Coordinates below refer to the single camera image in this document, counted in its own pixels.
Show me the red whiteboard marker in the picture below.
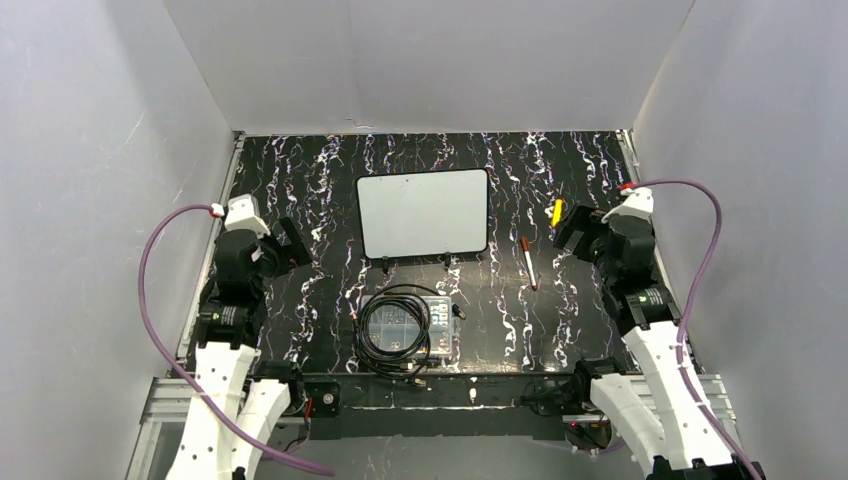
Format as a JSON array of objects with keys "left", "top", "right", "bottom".
[{"left": 519, "top": 236, "right": 539, "bottom": 290}]

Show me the small white whiteboard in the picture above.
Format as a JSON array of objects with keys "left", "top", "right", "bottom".
[{"left": 355, "top": 168, "right": 490, "bottom": 260}]

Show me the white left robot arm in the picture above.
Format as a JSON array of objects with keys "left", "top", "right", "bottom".
[{"left": 166, "top": 218, "right": 312, "bottom": 479}]

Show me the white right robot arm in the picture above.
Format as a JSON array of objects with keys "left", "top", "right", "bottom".
[{"left": 554, "top": 205, "right": 764, "bottom": 479}]

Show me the clear plastic parts box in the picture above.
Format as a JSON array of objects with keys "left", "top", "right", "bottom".
[{"left": 357, "top": 292, "right": 454, "bottom": 363}]

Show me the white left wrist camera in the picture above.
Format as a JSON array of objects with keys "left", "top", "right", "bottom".
[{"left": 224, "top": 194, "right": 271, "bottom": 236}]

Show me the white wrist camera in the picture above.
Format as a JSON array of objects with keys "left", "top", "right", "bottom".
[
  {"left": 601, "top": 187, "right": 654, "bottom": 224},
  {"left": 224, "top": 194, "right": 271, "bottom": 236}
]

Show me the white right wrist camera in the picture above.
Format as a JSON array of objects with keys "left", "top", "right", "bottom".
[{"left": 601, "top": 187, "right": 654, "bottom": 224}]

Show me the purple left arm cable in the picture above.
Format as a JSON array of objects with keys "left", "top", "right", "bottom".
[{"left": 137, "top": 203, "right": 337, "bottom": 478}]

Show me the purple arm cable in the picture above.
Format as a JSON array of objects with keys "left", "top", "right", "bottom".
[
  {"left": 621, "top": 178, "right": 763, "bottom": 480},
  {"left": 137, "top": 203, "right": 337, "bottom": 478}
]

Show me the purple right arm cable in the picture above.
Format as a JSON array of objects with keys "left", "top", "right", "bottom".
[{"left": 621, "top": 178, "right": 763, "bottom": 480}]

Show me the coiled black cable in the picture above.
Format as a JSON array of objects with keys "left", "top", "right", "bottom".
[{"left": 352, "top": 284, "right": 467, "bottom": 388}]

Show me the aluminium front rail frame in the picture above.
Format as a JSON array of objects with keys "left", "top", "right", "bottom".
[{"left": 141, "top": 373, "right": 736, "bottom": 423}]

